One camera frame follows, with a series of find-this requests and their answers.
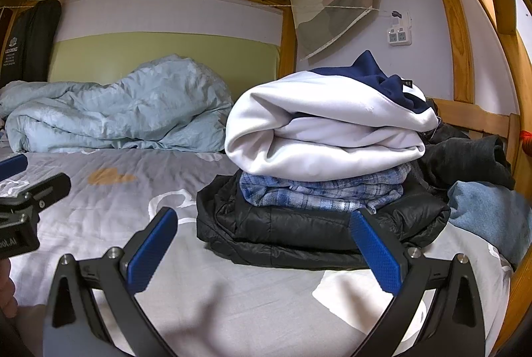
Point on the white wall power socket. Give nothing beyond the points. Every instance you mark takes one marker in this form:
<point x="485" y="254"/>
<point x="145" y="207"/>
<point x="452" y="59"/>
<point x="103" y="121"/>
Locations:
<point x="400" y="36"/>

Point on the white and navy striped jacket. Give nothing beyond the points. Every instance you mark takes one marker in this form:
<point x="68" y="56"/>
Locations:
<point x="332" y="124"/>

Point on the wooden bed frame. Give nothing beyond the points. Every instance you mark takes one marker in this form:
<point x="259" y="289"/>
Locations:
<point x="457" y="28"/>

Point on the black sweatshirt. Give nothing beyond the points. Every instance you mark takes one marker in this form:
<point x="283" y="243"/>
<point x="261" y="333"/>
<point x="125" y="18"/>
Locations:
<point x="469" y="157"/>

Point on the black down jacket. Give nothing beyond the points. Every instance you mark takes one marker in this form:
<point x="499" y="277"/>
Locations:
<point x="291" y="232"/>

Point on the grey printed bed sheet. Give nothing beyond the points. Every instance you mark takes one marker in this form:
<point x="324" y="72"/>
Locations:
<point x="124" y="190"/>

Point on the person's left hand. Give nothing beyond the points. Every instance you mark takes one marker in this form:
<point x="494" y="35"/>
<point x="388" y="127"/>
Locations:
<point x="6" y="290"/>

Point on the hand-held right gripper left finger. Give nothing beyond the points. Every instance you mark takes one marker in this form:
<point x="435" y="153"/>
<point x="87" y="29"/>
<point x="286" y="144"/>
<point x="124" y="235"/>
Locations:
<point x="151" y="253"/>

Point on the black garment bag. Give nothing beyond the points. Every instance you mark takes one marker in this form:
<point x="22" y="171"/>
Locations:
<point x="29" y="45"/>

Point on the red fabric item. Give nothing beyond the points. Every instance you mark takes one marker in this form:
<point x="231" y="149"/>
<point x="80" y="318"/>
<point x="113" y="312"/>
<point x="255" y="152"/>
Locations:
<point x="525" y="139"/>

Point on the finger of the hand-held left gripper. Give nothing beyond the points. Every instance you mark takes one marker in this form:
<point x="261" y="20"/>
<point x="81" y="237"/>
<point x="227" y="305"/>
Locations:
<point x="41" y="190"/>
<point x="12" y="166"/>

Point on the tied patchwork bed curtain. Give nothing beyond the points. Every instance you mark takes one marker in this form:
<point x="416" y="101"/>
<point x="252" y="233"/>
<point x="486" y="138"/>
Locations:
<point x="332" y="8"/>

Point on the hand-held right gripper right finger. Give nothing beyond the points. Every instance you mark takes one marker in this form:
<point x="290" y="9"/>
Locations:
<point x="376" y="253"/>

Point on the light blue floral duvet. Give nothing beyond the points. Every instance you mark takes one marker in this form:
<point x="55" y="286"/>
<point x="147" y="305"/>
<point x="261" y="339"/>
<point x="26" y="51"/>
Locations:
<point x="124" y="107"/>

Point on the blue plaid shirt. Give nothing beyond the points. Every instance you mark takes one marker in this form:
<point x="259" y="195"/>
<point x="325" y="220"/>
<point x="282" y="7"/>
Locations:
<point x="316" y="190"/>

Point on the blue jeans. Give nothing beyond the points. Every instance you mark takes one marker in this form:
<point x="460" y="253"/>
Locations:
<point x="486" y="215"/>

